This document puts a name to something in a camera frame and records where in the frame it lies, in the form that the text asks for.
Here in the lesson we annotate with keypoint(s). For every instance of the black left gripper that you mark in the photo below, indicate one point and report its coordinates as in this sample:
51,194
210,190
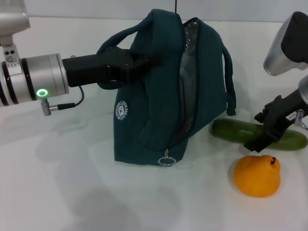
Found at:
91,69

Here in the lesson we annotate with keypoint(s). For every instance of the dark teal lunch bag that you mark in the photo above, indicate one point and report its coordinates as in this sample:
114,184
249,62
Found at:
168,96

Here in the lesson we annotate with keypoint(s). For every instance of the orange pear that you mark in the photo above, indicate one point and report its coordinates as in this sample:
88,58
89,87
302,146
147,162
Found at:
257,175

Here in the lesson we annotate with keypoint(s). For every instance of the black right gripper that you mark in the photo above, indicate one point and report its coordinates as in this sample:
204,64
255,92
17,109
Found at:
286,108

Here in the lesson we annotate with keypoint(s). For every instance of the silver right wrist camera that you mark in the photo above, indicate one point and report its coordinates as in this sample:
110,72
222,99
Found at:
288,43

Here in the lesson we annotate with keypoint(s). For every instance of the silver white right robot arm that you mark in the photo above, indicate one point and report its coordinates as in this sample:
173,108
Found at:
304,89

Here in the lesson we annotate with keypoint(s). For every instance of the green cucumber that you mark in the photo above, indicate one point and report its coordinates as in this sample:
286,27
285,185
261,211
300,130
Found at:
231,130

